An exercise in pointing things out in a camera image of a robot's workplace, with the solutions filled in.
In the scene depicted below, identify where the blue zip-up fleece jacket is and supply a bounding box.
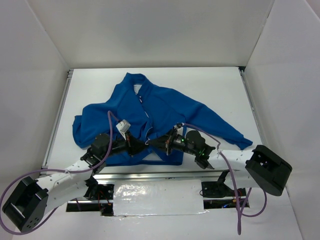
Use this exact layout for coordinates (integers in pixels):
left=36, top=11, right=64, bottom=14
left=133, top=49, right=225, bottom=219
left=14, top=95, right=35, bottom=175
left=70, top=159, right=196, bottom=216
left=72, top=73, right=253, bottom=150

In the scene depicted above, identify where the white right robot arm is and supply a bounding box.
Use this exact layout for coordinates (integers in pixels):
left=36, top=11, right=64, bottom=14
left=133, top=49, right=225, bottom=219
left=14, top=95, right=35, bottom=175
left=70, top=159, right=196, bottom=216
left=148, top=129, right=293, bottom=198

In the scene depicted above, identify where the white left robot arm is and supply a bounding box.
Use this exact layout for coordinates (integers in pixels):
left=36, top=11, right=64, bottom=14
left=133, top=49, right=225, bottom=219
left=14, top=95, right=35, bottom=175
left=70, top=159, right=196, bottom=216
left=2, top=133, right=147, bottom=233

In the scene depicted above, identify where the white foil-taped front panel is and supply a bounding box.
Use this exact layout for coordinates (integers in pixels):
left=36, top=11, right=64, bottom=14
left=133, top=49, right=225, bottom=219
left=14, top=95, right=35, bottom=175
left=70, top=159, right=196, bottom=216
left=113, top=179, right=206, bottom=217

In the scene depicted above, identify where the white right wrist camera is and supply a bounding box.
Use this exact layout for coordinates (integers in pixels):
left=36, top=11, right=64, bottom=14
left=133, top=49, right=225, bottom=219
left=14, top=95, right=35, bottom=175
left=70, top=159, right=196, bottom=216
left=174, top=123, right=187, bottom=136

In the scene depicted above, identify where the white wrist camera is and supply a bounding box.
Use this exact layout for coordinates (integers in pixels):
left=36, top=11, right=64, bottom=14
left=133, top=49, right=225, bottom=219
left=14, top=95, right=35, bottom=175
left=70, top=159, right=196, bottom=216
left=116, top=119, right=131, bottom=141
left=174, top=123, right=187, bottom=136

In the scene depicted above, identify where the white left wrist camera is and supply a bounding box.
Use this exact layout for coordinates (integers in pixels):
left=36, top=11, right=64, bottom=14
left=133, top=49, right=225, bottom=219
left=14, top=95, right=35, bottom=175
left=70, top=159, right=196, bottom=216
left=116, top=119, right=131, bottom=141

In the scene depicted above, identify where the aluminium front rail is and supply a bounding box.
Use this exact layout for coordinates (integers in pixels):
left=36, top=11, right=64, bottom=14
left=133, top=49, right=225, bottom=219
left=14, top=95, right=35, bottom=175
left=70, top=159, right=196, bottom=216
left=37, top=168, right=276, bottom=181

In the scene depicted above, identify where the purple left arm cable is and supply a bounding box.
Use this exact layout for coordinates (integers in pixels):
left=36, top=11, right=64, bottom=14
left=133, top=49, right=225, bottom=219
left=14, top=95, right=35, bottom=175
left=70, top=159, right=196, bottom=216
left=0, top=110, right=122, bottom=236

